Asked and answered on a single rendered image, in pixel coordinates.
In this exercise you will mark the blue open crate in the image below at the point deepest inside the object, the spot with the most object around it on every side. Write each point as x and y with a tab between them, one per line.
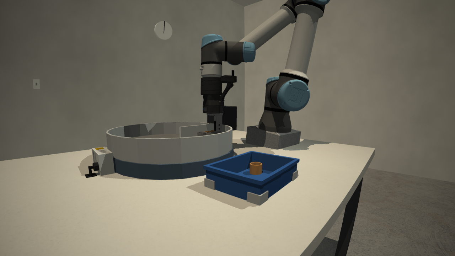
232	175

